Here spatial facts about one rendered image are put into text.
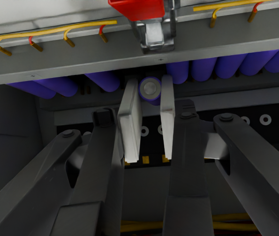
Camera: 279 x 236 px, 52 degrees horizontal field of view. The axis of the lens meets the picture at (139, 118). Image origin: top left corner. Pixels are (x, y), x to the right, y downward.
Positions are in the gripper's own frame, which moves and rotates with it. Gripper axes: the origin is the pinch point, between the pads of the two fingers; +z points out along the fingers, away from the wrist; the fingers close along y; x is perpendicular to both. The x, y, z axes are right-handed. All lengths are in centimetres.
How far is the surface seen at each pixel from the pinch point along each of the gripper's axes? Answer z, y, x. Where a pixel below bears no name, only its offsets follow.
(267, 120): 9.6, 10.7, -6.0
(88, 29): -0.1, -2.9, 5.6
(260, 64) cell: 4.7, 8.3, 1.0
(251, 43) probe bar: -0.5, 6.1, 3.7
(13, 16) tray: -1.2, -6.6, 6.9
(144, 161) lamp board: 8.2, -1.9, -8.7
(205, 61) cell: 2.7, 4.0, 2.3
